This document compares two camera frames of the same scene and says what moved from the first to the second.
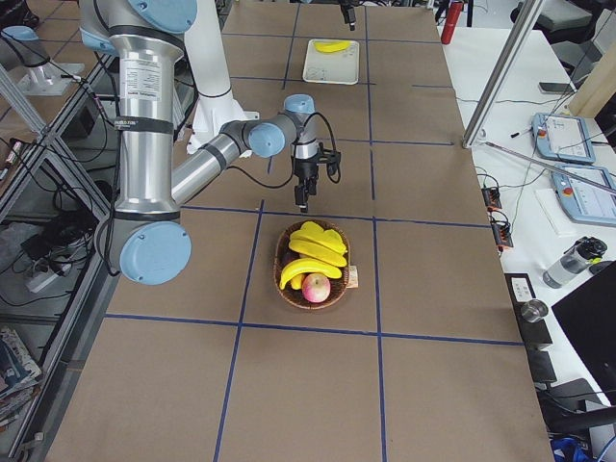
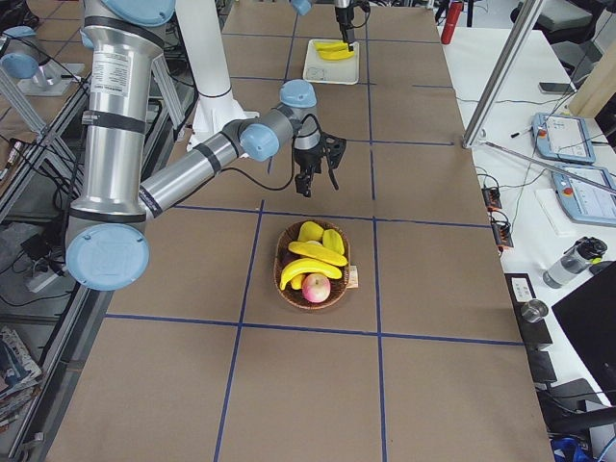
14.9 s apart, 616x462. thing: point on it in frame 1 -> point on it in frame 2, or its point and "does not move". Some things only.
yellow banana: x=307 y=266 -> x=335 y=55
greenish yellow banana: x=328 y=46 does not move
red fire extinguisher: x=451 y=22 does not move
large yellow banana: x=318 y=253 does not move
